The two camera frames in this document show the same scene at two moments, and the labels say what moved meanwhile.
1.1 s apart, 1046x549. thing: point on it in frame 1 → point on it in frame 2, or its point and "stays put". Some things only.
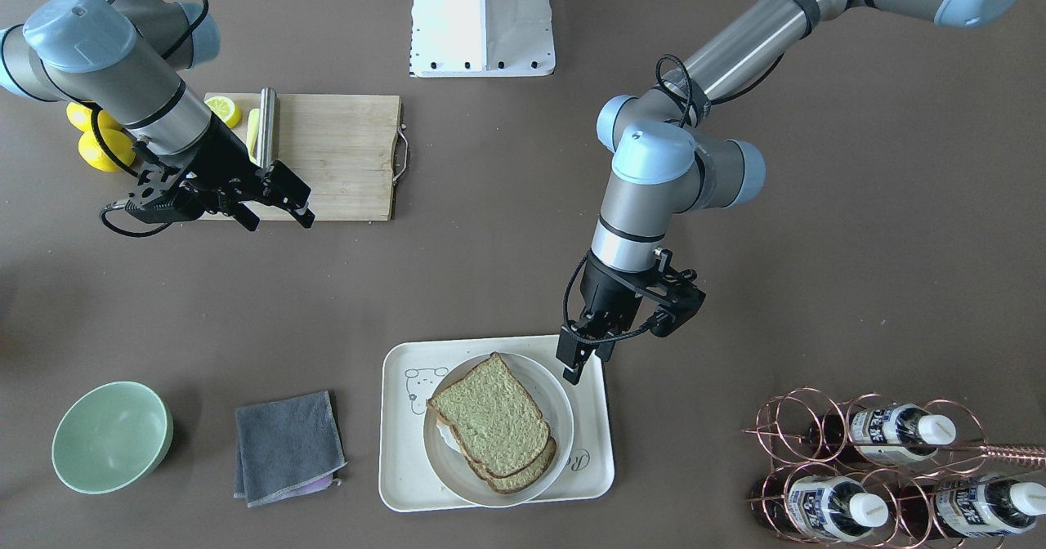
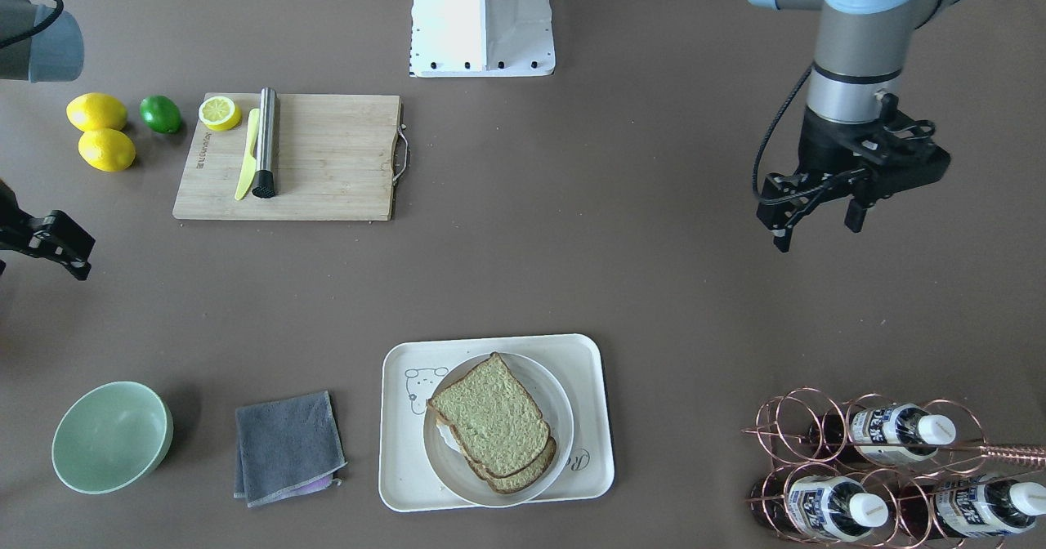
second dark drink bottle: (817, 508) stays put
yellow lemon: (80, 115) stays put
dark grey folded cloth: (287, 448) stays put
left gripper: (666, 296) → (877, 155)
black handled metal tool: (266, 151) stays put
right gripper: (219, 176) → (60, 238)
